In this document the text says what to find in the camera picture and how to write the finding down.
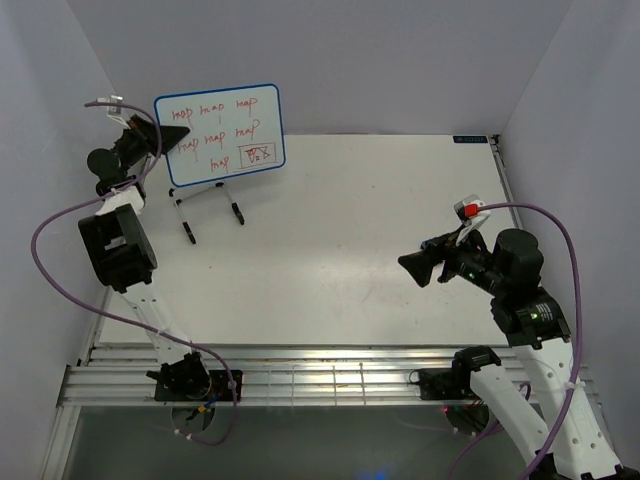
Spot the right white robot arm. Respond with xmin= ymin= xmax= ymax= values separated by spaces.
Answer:
xmin=398 ymin=229 xmax=639 ymax=479

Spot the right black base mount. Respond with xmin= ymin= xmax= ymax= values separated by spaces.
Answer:
xmin=408 ymin=368 xmax=460 ymax=401

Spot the blue label right corner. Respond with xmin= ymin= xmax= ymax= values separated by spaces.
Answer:
xmin=452 ymin=135 xmax=488 ymax=144

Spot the blue-framed small whiteboard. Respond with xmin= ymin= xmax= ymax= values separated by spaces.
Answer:
xmin=154 ymin=83 xmax=286 ymax=188

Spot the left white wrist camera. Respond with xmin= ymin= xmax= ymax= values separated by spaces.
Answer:
xmin=100 ymin=95 xmax=129 ymax=129

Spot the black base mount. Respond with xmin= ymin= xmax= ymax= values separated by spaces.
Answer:
xmin=408 ymin=368 xmax=460 ymax=401
xmin=153 ymin=370 xmax=233 ymax=403

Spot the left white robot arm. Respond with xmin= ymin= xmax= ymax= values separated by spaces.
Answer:
xmin=78 ymin=115 xmax=212 ymax=400

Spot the wire whiteboard stand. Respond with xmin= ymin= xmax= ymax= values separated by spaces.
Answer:
xmin=168 ymin=181 xmax=246 ymax=245

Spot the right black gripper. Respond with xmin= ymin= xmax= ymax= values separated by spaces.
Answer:
xmin=396 ymin=221 xmax=506 ymax=295

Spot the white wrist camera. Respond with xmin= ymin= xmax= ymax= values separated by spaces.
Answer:
xmin=100 ymin=95 xmax=129 ymax=129
xmin=454 ymin=194 xmax=491 ymax=246

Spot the aluminium rail frame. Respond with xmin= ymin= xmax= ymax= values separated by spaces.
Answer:
xmin=55 ymin=343 xmax=596 ymax=409

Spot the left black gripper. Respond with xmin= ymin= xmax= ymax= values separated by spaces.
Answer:
xmin=114 ymin=114 xmax=192 ymax=173

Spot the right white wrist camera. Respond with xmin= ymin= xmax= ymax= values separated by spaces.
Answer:
xmin=454 ymin=194 xmax=491 ymax=246

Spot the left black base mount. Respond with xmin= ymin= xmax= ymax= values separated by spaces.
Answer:
xmin=153 ymin=370 xmax=233 ymax=403

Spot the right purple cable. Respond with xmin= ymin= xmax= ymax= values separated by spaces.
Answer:
xmin=444 ymin=202 xmax=584 ymax=480

